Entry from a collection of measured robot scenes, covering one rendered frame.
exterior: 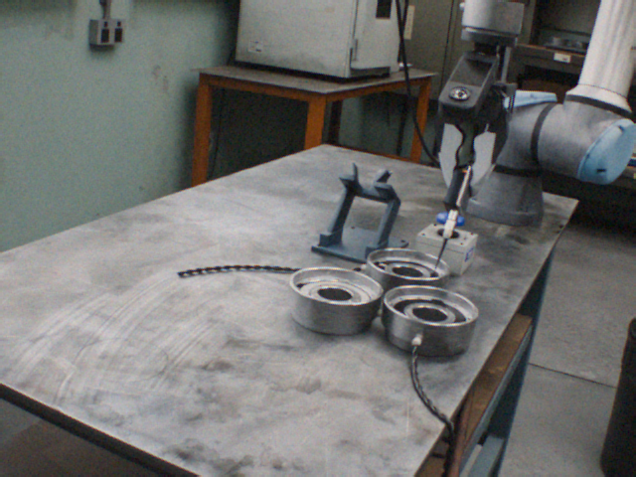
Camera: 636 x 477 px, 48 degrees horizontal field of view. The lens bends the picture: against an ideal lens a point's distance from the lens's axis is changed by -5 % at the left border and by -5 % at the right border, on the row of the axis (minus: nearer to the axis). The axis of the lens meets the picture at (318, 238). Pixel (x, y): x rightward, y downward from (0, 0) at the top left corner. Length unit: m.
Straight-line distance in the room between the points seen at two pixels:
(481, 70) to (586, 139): 0.36
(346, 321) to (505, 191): 0.60
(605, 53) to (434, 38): 3.50
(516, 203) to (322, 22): 1.94
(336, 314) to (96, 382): 0.26
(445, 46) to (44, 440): 4.01
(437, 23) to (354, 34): 1.69
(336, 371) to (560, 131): 0.68
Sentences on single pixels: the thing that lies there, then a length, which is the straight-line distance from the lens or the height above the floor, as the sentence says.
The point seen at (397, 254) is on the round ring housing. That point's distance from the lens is 0.99.
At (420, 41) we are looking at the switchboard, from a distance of 4.78.
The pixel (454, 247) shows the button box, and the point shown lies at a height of 0.84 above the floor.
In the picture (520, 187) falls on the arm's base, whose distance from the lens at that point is 1.34.
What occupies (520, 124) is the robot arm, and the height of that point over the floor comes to 0.98.
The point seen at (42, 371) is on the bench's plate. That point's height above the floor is 0.80.
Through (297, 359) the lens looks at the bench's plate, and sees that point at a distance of 0.76.
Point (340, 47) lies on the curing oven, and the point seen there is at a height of 0.93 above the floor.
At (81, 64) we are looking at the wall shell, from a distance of 2.74.
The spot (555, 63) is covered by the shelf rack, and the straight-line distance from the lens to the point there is 4.24.
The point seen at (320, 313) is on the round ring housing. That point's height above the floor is 0.83.
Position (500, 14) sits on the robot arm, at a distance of 0.95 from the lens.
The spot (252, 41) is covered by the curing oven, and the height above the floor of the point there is 0.91.
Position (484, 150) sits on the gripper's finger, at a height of 0.98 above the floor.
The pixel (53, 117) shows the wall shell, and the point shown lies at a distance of 2.67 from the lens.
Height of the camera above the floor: 1.16
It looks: 19 degrees down
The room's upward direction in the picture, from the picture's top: 7 degrees clockwise
